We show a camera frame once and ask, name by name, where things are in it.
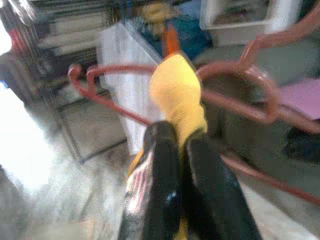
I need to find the orange garment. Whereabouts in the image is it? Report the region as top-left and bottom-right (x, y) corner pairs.
(162, 24), (181, 56)

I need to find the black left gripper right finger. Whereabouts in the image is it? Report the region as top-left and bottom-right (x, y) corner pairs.
(183, 132), (263, 240)

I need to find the white garment with blue stripes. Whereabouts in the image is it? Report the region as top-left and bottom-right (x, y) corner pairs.
(96, 21), (166, 156)

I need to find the bare person hand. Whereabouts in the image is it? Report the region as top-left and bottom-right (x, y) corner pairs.
(238, 34), (268, 68)

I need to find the blue suitcase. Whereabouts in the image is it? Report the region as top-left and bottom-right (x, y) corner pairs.
(169, 14), (213, 56)

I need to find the pink plastic hanger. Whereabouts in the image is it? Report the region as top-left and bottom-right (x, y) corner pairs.
(67, 59), (320, 203)

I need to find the mustard yellow cloth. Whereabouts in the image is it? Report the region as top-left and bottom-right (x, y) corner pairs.
(142, 2), (173, 23)

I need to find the yellow garment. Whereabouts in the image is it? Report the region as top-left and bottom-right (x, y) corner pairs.
(124, 53), (208, 240)

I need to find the black metal drying rack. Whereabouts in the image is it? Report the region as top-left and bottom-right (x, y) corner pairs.
(0, 0), (131, 163)

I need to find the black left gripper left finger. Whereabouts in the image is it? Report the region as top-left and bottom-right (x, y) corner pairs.
(117, 120), (186, 240)

